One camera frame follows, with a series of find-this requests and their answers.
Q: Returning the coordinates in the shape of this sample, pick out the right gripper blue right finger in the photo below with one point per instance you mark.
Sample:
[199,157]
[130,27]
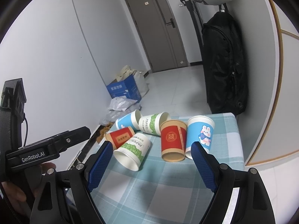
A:
[207,166]

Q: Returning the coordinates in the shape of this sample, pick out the white wardrobe with wood trim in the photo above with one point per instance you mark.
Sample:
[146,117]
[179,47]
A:
[278,138]

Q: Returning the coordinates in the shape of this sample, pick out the white green leaf paper cup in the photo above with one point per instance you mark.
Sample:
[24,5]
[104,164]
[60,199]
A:
[132,153]

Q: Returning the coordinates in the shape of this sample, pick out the blue bunny cup lying back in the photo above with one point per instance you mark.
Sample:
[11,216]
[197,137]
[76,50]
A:
[131,119]

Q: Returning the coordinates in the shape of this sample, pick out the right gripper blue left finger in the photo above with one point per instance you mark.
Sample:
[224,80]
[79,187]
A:
[97,164]

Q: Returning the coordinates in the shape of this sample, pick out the grey entrance door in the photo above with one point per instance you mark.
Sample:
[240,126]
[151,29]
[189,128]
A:
[159,34]

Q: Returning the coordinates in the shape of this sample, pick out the black hanging backpack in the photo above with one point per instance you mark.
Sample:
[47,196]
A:
[224,62]

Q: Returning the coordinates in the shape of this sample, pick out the blue white checkered tablecloth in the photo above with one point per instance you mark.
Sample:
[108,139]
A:
[160,192]

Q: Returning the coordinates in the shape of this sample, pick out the red kraft cup lying left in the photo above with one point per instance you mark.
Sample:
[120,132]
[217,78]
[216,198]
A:
[119,137]

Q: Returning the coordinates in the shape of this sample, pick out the red kraft cup right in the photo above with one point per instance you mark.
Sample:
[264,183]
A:
[173,140]

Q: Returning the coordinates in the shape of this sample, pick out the blue bunny cup right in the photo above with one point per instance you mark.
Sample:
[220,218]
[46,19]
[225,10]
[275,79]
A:
[199,129]

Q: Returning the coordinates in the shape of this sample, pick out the grey plastic mailer bags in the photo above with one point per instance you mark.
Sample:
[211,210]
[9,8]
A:
[119,107]

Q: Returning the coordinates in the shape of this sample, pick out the blue cardboard box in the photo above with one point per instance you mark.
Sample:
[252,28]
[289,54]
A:
[125,88]

